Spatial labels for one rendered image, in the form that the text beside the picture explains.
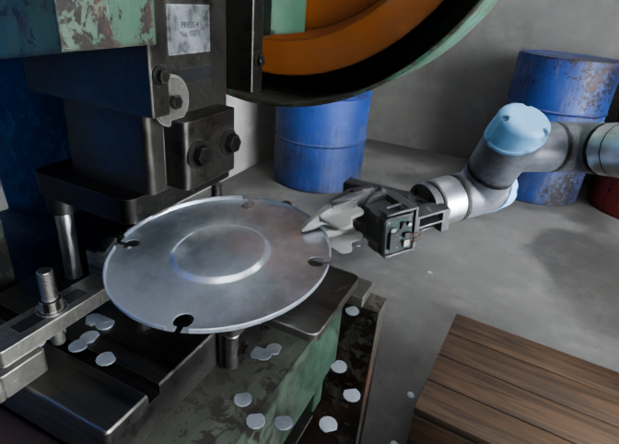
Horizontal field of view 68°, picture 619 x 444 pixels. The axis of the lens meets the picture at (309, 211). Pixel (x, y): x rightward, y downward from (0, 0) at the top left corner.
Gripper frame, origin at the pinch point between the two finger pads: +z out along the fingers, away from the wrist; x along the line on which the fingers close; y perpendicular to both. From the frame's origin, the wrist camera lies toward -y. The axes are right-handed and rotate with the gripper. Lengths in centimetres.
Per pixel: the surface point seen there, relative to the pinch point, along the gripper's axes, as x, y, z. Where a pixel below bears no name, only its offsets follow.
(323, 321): 2.3, 15.8, 5.5
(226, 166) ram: -10.6, -2.6, 10.0
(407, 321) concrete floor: 88, -55, -68
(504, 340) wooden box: 52, -7, -58
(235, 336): 8.9, 6.7, 13.6
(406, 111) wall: 74, -247, -207
